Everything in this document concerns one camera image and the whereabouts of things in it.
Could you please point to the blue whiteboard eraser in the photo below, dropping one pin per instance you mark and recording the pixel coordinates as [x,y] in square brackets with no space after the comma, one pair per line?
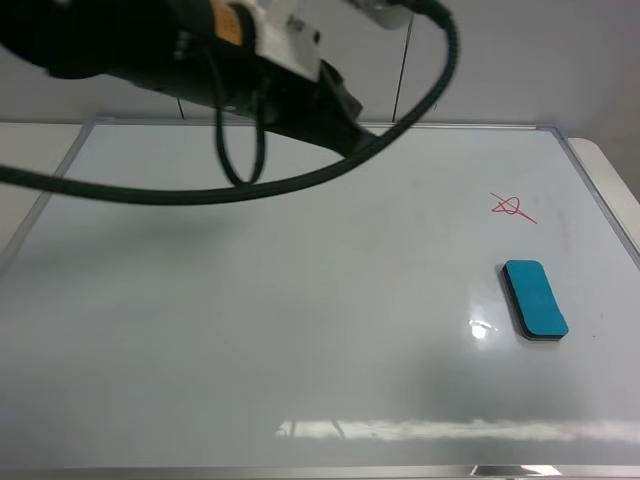
[537,310]

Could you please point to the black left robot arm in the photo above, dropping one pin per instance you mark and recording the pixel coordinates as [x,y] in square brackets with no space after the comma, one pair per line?
[257,61]

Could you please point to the red marker scribble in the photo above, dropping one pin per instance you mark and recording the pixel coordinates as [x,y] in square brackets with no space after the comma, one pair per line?
[510,206]

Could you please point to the white whiteboard with aluminium frame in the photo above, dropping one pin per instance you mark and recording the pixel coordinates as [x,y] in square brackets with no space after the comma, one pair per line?
[362,328]

